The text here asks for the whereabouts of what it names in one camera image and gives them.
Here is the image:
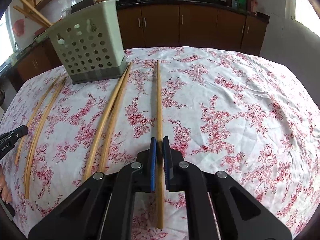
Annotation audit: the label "person left hand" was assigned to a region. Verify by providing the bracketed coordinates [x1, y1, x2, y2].
[0, 165, 12, 204]

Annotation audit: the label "left window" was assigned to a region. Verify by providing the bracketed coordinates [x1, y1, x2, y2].
[1, 7, 17, 64]

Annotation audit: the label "window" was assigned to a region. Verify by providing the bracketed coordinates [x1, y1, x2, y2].
[290, 0, 319, 36]
[1, 7, 17, 64]

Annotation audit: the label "floral white red tablecloth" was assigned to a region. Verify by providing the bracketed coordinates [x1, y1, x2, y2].
[1, 47, 319, 236]

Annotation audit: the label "green perforated utensil holder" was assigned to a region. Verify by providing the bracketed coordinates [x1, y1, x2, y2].
[46, 0, 127, 84]

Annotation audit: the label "lower wooden cabinets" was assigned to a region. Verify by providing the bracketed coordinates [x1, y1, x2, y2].
[15, 4, 270, 83]

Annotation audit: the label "right window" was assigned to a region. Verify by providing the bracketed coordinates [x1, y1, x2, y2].
[290, 0, 319, 36]

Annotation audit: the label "red plastic bag on wall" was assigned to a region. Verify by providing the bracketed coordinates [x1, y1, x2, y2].
[12, 18, 25, 37]

